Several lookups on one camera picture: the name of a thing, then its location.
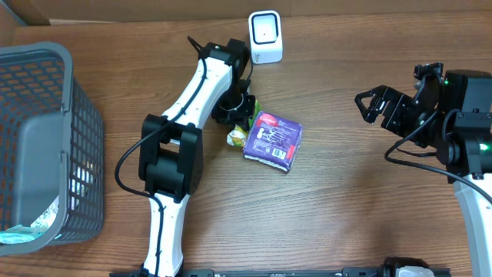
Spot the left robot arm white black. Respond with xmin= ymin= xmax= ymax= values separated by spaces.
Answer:
xmin=138 ymin=38 xmax=255 ymax=276

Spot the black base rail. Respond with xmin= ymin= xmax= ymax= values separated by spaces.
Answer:
xmin=111 ymin=256 xmax=451 ymax=277

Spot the purple sanitary pad pack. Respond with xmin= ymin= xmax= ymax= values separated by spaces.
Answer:
xmin=243 ymin=111 xmax=304 ymax=172

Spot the white barcode scanner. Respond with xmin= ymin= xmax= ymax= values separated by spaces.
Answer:
xmin=248 ymin=10 xmax=283 ymax=65

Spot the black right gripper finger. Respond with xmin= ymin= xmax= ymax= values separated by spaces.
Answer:
xmin=354 ymin=85 xmax=387 ymax=103
xmin=354 ymin=96 xmax=377 ymax=124

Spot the green yellow snack pouch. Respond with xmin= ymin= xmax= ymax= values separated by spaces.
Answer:
xmin=226 ymin=100 xmax=261 ymax=148

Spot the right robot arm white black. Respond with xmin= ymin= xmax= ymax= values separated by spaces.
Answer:
xmin=354 ymin=62 xmax=491 ymax=276

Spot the grey plastic mesh basket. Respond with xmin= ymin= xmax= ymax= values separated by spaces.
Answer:
xmin=1 ymin=42 xmax=105 ymax=256

